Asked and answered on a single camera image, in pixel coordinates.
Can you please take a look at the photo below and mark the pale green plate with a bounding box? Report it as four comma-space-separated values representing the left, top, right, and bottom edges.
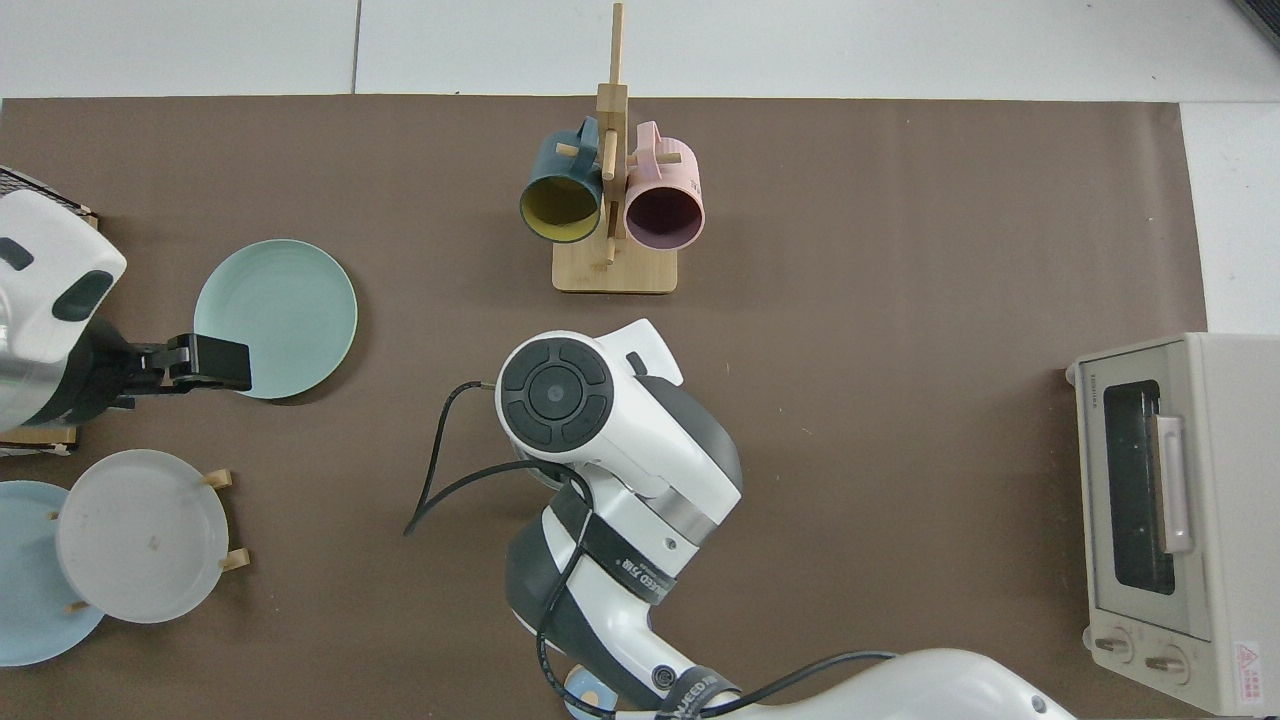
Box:
193, 239, 359, 400

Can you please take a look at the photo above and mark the wooden plate rack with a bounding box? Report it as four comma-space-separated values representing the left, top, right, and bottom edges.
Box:
48, 468, 251, 614

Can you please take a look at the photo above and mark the white plate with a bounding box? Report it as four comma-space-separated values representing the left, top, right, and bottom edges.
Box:
55, 449, 230, 625

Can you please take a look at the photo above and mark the light blue plate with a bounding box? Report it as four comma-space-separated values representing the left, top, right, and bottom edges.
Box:
0, 480, 108, 668

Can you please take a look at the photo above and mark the dark teal cup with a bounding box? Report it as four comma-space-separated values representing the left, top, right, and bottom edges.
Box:
518, 116, 605, 244

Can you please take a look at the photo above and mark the wooden cup stand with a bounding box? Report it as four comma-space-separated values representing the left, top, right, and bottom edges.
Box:
552, 2, 679, 295

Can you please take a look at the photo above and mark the small blue round thing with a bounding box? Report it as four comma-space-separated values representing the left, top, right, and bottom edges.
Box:
563, 665, 613, 719

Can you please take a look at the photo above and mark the pink cup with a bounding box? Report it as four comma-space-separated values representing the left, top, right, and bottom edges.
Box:
624, 121, 706, 251

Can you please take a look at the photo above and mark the brown table cloth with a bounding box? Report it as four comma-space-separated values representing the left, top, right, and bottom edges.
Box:
0, 95, 1208, 720

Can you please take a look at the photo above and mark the pale toaster oven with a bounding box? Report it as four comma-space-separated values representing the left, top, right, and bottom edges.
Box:
1065, 333, 1280, 717

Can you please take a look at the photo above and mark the dark grey corner object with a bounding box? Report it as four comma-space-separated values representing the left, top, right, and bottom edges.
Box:
1232, 0, 1280, 51

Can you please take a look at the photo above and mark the wire basket wooden floor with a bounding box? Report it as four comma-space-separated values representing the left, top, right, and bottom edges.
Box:
0, 165, 99, 456

